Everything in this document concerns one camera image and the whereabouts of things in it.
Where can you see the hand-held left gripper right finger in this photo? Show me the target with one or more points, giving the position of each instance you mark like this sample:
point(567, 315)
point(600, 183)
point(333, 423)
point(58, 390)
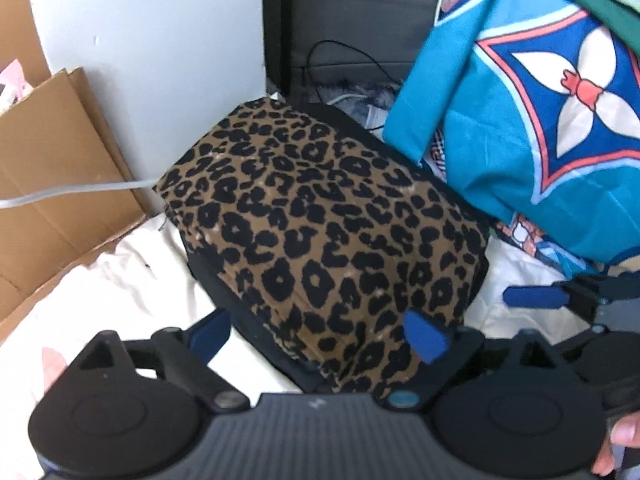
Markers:
point(425, 337)

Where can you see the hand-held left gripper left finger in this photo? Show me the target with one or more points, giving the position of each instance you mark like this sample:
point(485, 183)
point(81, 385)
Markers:
point(210, 332)

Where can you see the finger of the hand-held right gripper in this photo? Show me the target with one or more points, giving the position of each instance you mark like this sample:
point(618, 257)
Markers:
point(535, 297)
point(595, 340)

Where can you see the leopard print shorts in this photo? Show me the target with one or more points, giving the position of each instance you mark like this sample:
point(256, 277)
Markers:
point(310, 220)

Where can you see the person's right hand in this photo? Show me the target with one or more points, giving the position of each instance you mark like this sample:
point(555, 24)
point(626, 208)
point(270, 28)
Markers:
point(622, 435)

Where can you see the black folded garment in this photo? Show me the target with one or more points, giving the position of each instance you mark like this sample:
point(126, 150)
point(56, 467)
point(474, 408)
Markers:
point(210, 280)

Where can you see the bear print blanket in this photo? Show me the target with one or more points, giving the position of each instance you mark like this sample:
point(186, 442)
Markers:
point(125, 285)

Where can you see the blue patterned cloth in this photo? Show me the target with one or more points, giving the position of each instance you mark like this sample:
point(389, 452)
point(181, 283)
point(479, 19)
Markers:
point(500, 135)

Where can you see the brown cardboard sheet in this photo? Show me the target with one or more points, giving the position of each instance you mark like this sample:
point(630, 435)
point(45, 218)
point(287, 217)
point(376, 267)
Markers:
point(50, 160)

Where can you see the grey fluffy item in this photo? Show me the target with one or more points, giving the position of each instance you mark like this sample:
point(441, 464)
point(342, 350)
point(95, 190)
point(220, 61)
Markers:
point(350, 100)

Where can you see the green cloth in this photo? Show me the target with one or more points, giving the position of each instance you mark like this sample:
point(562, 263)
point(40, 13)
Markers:
point(610, 5)

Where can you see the pink purple packet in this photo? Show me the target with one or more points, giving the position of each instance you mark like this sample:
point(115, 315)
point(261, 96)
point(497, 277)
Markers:
point(15, 80)

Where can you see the grey laptop bag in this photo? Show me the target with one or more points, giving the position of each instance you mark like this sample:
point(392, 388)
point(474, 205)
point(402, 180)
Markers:
point(340, 20)

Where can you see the cardboard box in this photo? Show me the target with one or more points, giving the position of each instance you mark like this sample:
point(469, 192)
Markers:
point(20, 25)

